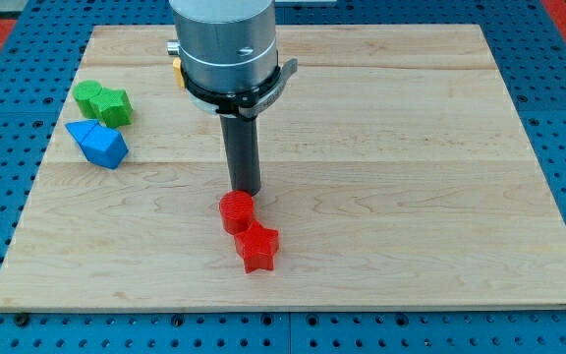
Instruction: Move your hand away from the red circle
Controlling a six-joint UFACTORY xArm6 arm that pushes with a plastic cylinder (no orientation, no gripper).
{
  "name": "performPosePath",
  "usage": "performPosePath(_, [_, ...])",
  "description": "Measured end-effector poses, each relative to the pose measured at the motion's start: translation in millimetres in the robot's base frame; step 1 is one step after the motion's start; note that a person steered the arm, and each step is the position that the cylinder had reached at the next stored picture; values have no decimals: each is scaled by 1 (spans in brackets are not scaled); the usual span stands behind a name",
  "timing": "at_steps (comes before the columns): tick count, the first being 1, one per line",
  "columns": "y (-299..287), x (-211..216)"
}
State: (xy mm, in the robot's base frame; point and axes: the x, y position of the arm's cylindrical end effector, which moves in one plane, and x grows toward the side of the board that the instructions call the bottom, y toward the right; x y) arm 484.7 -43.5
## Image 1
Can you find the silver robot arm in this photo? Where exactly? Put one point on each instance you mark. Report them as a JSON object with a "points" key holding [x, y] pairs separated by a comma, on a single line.
{"points": [[228, 50]]}

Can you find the red cylinder block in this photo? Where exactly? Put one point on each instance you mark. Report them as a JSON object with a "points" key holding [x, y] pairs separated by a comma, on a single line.
{"points": [[237, 211]]}

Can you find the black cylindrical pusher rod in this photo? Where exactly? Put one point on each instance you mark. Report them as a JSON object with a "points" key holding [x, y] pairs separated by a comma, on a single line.
{"points": [[241, 148]]}

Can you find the red star block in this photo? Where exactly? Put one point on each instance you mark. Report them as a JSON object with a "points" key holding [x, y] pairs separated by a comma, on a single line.
{"points": [[257, 246]]}

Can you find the wooden board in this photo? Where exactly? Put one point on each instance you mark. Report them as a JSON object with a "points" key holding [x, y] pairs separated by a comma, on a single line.
{"points": [[394, 167]]}

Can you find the blue cube block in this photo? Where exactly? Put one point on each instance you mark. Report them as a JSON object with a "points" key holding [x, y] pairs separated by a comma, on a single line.
{"points": [[104, 146]]}

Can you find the green star block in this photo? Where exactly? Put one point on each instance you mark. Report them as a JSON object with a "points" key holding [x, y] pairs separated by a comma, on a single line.
{"points": [[112, 107]]}

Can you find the blue triangle block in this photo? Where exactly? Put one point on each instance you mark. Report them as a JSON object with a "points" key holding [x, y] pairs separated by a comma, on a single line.
{"points": [[79, 130]]}

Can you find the green cylinder block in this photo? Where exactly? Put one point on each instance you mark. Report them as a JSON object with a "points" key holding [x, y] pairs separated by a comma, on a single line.
{"points": [[83, 92]]}

